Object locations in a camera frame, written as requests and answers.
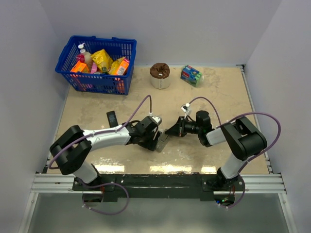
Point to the white roll with brown top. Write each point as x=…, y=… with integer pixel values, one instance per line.
x=160, y=75

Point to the pink carton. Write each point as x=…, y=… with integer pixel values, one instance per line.
x=94, y=68

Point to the orange carton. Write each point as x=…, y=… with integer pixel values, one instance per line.
x=80, y=67
x=119, y=67

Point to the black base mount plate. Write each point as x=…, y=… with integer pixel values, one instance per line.
x=204, y=187

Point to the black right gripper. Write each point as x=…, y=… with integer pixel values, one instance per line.
x=178, y=128

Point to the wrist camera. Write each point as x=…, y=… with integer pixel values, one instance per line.
x=186, y=109
x=157, y=119

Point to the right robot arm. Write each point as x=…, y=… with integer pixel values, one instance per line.
x=243, y=138

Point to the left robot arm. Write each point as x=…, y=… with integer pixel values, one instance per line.
x=71, y=149

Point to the yellow snack bag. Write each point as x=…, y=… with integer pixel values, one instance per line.
x=103, y=60

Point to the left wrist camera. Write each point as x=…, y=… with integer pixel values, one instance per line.
x=157, y=119

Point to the blue plastic basket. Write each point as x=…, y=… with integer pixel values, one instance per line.
x=98, y=82

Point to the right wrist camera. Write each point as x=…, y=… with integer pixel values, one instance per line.
x=186, y=109

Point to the orange carton left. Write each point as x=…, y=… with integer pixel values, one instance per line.
x=80, y=67

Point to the beige white remote control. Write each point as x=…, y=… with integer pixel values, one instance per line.
x=162, y=142

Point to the green sponge pack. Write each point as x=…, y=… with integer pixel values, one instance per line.
x=191, y=76

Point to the orange carton right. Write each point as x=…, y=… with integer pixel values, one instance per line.
x=119, y=67

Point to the soap pump bottle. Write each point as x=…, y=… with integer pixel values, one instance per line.
x=86, y=56

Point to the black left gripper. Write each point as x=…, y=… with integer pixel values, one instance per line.
x=151, y=145

